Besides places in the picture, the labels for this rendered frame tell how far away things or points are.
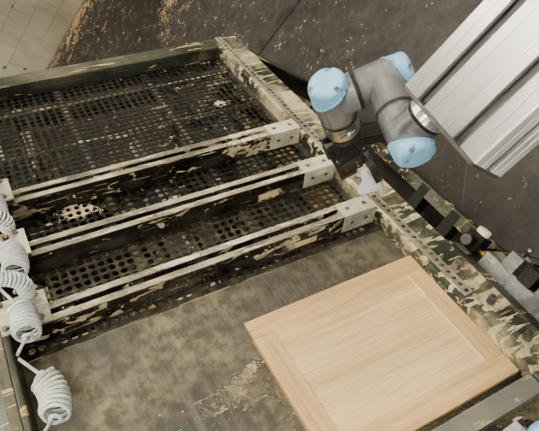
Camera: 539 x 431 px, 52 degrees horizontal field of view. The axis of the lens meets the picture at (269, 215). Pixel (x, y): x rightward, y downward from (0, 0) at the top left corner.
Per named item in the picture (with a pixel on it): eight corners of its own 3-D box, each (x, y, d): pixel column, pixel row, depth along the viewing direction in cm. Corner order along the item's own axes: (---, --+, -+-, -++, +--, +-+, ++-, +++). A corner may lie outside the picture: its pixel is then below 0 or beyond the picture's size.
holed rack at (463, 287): (472, 292, 153) (473, 291, 153) (464, 296, 152) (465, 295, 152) (220, 38, 254) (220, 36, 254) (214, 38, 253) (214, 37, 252)
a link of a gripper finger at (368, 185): (364, 207, 126) (346, 174, 123) (387, 193, 126) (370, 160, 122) (369, 211, 123) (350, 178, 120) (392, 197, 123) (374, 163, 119)
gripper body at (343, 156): (328, 160, 126) (314, 130, 116) (360, 140, 125) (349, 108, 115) (343, 183, 122) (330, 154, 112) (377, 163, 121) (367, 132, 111)
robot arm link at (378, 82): (426, 109, 103) (370, 132, 105) (405, 64, 107) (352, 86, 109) (423, 85, 96) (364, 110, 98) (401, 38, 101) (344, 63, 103)
